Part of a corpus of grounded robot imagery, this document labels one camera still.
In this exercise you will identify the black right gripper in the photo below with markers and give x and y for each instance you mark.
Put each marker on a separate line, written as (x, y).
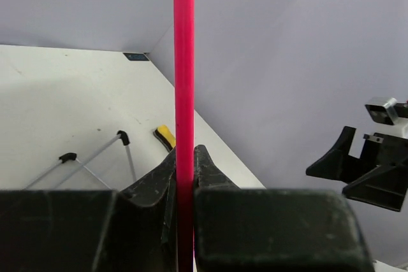
(385, 182)

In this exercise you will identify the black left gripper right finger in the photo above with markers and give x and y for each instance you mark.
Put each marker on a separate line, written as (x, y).
(239, 229)

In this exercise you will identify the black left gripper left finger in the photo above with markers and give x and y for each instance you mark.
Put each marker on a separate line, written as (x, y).
(92, 230)

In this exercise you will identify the yellow bone shaped eraser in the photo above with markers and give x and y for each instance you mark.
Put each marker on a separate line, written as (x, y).
(164, 135)

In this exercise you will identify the pink framed whiteboard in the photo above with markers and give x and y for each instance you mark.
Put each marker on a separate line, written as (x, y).
(183, 11)

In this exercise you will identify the black metal easel stand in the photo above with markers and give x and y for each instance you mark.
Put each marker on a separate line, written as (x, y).
(110, 166)

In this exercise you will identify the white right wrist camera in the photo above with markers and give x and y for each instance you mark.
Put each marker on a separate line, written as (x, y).
(389, 116)

